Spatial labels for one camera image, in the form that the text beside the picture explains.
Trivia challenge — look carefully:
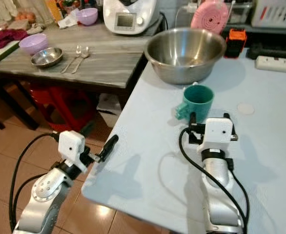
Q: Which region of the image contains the grey wood-grain table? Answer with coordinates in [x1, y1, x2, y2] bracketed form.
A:
[0, 19, 163, 133]

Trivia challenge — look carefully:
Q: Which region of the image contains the black flat device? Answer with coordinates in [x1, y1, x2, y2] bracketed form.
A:
[246, 42, 286, 61]

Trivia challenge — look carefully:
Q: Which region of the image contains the grey ribbed container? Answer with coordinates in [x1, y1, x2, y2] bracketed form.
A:
[251, 0, 286, 29]

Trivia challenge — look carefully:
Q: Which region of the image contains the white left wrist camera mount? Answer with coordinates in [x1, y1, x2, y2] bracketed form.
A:
[58, 130, 88, 169]

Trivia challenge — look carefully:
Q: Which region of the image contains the purple plastic bowl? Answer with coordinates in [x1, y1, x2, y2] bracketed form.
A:
[77, 7, 99, 26]
[19, 33, 49, 56]

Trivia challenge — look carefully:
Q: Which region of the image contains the white box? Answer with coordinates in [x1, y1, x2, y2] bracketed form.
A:
[95, 93, 125, 130]

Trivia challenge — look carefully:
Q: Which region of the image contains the steel spoon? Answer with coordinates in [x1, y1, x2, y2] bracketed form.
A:
[71, 46, 91, 75]

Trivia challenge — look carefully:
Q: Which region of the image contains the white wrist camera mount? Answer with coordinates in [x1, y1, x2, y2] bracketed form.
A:
[204, 117, 237, 150]
[58, 130, 88, 169]

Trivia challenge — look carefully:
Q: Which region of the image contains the tray of brown eggs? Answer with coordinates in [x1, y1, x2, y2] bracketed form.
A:
[15, 11, 37, 24]

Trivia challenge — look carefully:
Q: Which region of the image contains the orange and black device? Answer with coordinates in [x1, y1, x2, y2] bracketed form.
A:
[227, 27, 248, 59]

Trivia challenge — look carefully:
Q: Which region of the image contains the dark red cloth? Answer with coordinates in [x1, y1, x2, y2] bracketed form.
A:
[0, 28, 28, 49]

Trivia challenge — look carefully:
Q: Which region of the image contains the white round sticker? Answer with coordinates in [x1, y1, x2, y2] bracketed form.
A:
[236, 102, 255, 116]

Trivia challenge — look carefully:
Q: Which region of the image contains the pink round fan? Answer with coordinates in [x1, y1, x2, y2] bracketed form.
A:
[190, 0, 230, 34]

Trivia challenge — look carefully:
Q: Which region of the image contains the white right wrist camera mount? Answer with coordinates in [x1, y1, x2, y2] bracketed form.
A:
[204, 117, 237, 150]

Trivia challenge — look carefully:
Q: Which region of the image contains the small steel bowl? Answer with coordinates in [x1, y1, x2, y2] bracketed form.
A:
[30, 46, 64, 69]

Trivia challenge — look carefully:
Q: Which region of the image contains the orange packet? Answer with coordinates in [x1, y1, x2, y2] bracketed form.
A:
[46, 0, 64, 23]

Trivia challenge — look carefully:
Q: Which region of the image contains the large steel mixing bowl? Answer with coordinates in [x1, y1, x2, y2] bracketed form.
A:
[144, 27, 228, 86]

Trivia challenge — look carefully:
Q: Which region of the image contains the steel fork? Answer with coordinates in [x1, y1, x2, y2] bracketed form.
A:
[61, 45, 83, 75]

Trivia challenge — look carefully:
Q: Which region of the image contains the white kitchen appliance with display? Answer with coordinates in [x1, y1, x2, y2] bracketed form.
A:
[103, 0, 160, 36]

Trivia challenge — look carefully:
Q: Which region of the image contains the teal ceramic mug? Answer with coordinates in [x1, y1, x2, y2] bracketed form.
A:
[175, 83, 215, 123]

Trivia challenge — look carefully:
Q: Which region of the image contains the red plastic stool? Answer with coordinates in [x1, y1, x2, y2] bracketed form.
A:
[27, 81, 91, 131]

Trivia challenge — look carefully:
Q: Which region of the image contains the white table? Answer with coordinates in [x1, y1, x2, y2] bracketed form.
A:
[81, 46, 286, 234]

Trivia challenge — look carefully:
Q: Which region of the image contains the white power strip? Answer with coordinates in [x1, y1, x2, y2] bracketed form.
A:
[255, 55, 286, 75]

